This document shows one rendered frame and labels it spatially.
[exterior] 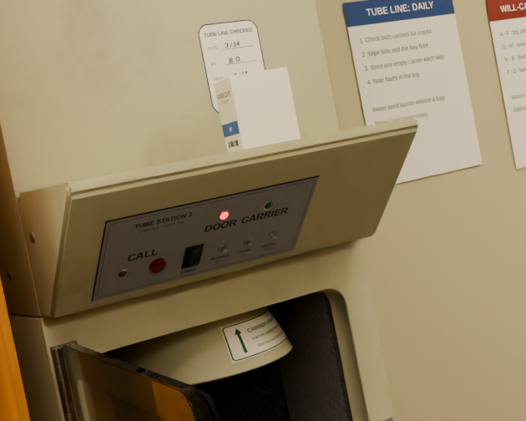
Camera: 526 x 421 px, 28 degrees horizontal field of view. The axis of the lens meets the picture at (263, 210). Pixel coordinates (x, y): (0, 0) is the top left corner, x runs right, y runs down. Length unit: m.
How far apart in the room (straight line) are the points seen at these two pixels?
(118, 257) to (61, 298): 0.05
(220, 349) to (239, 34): 0.28
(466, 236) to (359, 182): 0.77
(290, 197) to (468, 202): 0.83
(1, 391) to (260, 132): 0.29
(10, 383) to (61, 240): 0.11
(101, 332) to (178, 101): 0.21
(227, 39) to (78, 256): 0.26
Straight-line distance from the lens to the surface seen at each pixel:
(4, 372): 0.75
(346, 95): 1.54
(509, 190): 1.72
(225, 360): 0.94
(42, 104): 0.86
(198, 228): 0.82
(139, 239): 0.80
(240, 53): 0.94
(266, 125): 0.85
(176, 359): 0.94
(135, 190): 0.76
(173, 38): 0.92
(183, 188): 0.78
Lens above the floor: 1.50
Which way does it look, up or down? 3 degrees down
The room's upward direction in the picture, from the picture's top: 11 degrees counter-clockwise
